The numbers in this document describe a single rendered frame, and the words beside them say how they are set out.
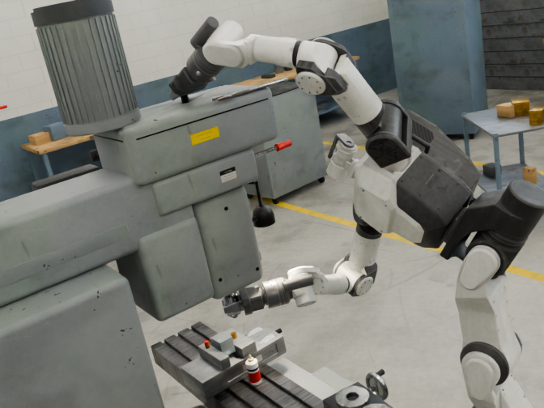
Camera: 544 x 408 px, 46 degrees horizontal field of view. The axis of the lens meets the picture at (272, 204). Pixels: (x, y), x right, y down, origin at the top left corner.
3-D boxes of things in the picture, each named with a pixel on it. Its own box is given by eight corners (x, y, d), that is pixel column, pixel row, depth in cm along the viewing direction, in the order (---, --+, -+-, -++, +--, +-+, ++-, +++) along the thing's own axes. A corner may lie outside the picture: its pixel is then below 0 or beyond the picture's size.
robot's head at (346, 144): (353, 169, 197) (339, 155, 201) (363, 146, 192) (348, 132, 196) (337, 172, 193) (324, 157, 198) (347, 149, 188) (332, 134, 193)
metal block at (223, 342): (226, 345, 227) (223, 330, 225) (235, 350, 222) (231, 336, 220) (214, 352, 224) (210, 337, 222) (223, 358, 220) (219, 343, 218)
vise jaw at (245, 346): (233, 337, 234) (231, 327, 233) (257, 350, 222) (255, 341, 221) (219, 344, 231) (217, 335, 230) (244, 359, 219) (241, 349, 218)
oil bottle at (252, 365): (257, 376, 220) (251, 350, 216) (264, 381, 217) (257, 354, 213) (248, 382, 218) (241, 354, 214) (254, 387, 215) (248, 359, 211)
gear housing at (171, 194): (218, 169, 208) (212, 139, 205) (261, 180, 188) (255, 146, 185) (125, 203, 191) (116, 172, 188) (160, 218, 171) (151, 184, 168)
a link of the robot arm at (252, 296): (235, 281, 209) (271, 271, 211) (242, 307, 212) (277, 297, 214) (241, 297, 198) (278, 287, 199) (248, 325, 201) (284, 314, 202)
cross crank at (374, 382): (376, 387, 260) (371, 363, 257) (397, 399, 251) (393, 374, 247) (347, 406, 252) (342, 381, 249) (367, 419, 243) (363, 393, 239)
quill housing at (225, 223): (233, 263, 215) (213, 173, 205) (269, 279, 198) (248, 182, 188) (184, 286, 205) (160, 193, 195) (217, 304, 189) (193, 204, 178)
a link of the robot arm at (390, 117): (383, 87, 170) (408, 120, 177) (354, 99, 174) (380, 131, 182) (380, 116, 162) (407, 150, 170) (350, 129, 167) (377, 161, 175)
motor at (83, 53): (124, 113, 184) (93, -2, 173) (154, 117, 168) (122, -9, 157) (56, 133, 174) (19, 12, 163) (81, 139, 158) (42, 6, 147)
